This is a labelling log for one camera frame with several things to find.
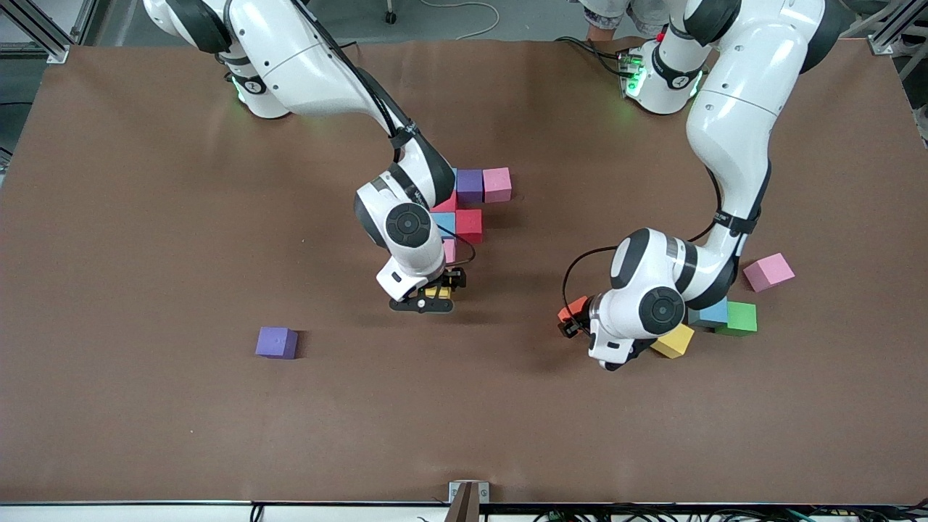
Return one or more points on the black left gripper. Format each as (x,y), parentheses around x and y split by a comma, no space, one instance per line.
(578,321)

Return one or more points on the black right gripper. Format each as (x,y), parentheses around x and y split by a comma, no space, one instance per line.
(451,279)

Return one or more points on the orange foam cube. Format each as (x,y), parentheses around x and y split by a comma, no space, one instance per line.
(573,308)

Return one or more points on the yellow foam cube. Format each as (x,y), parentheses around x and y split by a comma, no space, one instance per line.
(676,342)
(437,293)

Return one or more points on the pink foam cube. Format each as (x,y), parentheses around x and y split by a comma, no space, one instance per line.
(497,185)
(450,250)
(768,272)

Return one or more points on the red foam cube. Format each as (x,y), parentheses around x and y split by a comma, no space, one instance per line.
(449,205)
(469,225)

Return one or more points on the blue foam cube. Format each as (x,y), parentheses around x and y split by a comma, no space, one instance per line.
(714,315)
(448,221)

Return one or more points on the purple foam cube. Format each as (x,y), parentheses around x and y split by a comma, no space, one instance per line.
(276,342)
(470,186)

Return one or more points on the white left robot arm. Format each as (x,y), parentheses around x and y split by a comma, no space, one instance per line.
(732,130)

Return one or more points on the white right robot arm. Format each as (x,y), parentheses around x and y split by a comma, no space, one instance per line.
(304,72)

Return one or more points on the brown table mat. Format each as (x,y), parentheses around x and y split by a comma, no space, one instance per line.
(507,420)

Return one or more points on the green foam cube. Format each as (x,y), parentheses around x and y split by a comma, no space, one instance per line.
(744,319)

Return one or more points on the metal table edge bracket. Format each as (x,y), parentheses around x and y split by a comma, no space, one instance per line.
(468,493)

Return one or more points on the white table edge rail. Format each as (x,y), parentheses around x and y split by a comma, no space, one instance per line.
(145,513)

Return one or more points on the aluminium frame profile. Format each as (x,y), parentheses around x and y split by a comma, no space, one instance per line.
(32,51)
(895,25)

